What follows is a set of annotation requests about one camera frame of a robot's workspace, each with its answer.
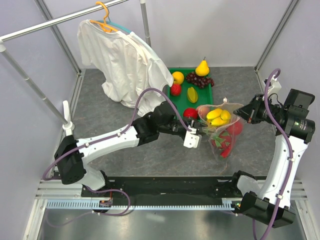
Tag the red chili pepper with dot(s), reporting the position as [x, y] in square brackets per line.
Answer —
[226, 152]

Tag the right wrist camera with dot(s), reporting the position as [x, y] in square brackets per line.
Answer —
[273, 87]

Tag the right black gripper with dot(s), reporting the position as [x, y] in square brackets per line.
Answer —
[250, 112]

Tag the clear pink zip top bag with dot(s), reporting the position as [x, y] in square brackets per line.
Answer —
[212, 131]

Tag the orange clothes hanger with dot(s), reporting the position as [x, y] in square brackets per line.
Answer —
[103, 25]

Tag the white t-shirt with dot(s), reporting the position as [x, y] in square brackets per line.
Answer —
[129, 66]

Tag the yellow banana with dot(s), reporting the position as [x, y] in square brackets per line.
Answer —
[218, 117]

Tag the pink dragon fruit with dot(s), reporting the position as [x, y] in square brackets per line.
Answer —
[222, 141]

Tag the green plastic crate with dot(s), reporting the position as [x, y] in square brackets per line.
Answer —
[205, 95]

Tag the yellow lemon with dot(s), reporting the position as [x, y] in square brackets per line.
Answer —
[178, 77]

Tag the white cable duct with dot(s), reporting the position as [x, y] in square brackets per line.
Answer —
[78, 204]

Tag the silver clothes rack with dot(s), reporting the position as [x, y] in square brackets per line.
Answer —
[23, 115]

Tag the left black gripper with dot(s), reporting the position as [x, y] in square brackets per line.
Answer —
[197, 125]

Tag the yellow pear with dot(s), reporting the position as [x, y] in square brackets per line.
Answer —
[202, 69]

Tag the teal clothes hanger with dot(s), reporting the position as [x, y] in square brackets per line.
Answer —
[117, 26]

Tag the red apple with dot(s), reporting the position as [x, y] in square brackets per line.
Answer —
[235, 129]
[190, 113]

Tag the peach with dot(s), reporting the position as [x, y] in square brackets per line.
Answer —
[203, 111]

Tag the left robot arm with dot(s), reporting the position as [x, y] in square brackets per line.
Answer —
[74, 155]

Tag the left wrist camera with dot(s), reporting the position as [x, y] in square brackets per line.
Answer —
[192, 139]

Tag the dark purple grapes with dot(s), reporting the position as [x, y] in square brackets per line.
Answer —
[200, 81]

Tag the yellow star fruit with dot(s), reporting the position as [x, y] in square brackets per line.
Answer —
[192, 95]

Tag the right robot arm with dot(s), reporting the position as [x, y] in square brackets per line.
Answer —
[270, 203]

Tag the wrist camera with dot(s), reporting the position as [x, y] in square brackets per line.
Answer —
[273, 87]
[192, 139]

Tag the small red wrinkled fruit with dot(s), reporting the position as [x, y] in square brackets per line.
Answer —
[175, 89]

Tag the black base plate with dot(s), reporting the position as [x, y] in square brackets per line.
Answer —
[176, 190]

